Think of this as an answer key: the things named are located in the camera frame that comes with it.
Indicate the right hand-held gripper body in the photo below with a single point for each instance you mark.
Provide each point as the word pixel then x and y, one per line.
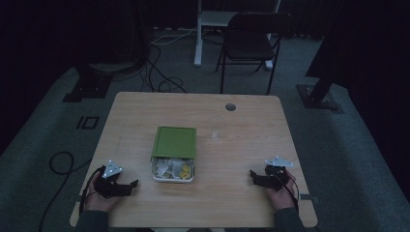
pixel 274 179

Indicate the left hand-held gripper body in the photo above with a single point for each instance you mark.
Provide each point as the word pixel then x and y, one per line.
pixel 111 180

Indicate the person's right hand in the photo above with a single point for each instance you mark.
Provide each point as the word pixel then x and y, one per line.
pixel 283 196

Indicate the person's left hand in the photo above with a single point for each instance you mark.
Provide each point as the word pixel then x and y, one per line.
pixel 96 201

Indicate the pile of white sachets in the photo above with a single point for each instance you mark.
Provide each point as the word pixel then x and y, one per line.
pixel 167 168

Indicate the white box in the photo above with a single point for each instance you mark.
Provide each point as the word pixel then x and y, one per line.
pixel 172 178

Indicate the yellow sachet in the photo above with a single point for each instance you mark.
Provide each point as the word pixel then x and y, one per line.
pixel 184 172

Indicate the clear glass cup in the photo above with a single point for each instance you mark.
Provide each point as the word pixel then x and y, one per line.
pixel 215 132

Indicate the green box lid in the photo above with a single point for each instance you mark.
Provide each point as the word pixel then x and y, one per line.
pixel 174 141

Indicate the black stand base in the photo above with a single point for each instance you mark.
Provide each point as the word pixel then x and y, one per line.
pixel 317 95
pixel 88 85

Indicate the black folding chair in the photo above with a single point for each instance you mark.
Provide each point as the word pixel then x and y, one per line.
pixel 249 42

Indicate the white desk frame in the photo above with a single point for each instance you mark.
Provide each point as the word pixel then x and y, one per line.
pixel 209 19

